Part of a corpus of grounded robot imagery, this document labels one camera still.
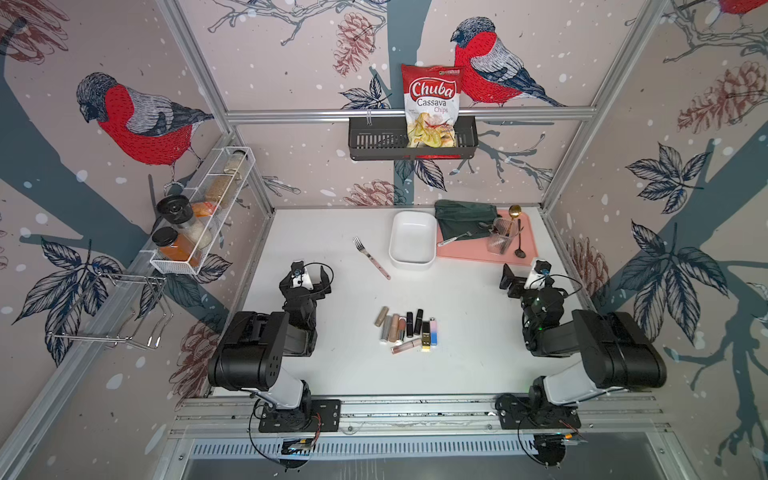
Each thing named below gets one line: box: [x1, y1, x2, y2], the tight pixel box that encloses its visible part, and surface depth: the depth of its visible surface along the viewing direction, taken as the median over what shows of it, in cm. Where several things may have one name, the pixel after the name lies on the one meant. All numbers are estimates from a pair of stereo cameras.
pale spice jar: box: [223, 150, 248, 180], surface depth 87 cm
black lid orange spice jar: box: [152, 226, 195, 261], surface depth 63 cm
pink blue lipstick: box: [430, 316, 439, 347], surface depth 89 cm
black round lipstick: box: [414, 308, 423, 335], surface depth 90 cm
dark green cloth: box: [434, 200, 500, 241], surface depth 119 cm
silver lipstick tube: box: [380, 314, 393, 343], surface depth 90 cm
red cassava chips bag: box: [402, 64, 463, 149], surface depth 85 cm
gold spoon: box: [506, 204, 522, 236], surface depth 103 cm
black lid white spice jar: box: [156, 195, 211, 249], surface depth 65 cm
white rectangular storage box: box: [389, 210, 438, 271], surface depth 110 cm
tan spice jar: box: [205, 171, 236, 203], surface depth 80 cm
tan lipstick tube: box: [389, 313, 399, 342], surface depth 89 cm
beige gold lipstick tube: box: [374, 306, 389, 327], surface depth 92 cm
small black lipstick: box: [406, 312, 414, 338], surface depth 90 cm
